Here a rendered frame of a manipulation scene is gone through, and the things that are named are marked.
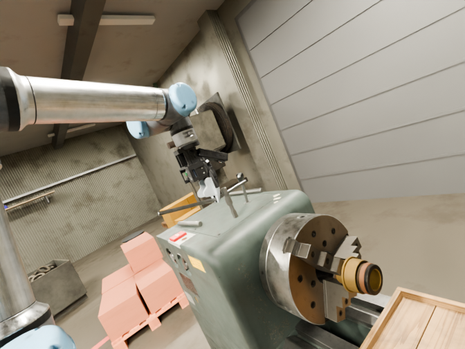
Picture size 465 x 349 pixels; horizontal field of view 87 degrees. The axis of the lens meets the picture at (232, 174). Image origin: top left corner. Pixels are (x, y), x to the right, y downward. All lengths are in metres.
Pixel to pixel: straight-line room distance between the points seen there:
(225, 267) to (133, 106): 0.51
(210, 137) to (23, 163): 6.38
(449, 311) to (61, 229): 8.92
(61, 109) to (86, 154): 8.92
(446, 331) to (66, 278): 4.89
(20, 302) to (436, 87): 3.42
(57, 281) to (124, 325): 2.21
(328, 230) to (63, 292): 4.73
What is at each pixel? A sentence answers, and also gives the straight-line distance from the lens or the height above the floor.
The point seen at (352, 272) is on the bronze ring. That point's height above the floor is 1.11.
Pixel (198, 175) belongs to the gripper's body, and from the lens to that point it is 0.77.
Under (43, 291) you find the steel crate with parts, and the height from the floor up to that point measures 0.53.
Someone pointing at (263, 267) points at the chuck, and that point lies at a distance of 0.79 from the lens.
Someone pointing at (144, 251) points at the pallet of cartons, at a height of 0.65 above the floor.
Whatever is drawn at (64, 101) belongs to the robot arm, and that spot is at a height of 1.71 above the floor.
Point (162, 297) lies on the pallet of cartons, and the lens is 3.14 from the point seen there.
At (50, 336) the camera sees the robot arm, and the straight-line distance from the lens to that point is 0.48.
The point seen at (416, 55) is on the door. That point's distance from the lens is 3.39.
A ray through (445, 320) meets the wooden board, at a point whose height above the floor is 0.89.
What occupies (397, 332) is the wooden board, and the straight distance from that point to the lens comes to 0.91.
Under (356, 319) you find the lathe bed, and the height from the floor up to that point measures 0.85.
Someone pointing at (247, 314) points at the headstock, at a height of 1.03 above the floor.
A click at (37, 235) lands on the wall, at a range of 9.13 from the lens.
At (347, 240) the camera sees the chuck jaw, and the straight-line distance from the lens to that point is 0.88.
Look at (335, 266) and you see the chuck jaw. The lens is 0.74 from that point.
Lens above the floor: 1.54
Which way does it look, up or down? 8 degrees down
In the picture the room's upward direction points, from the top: 23 degrees counter-clockwise
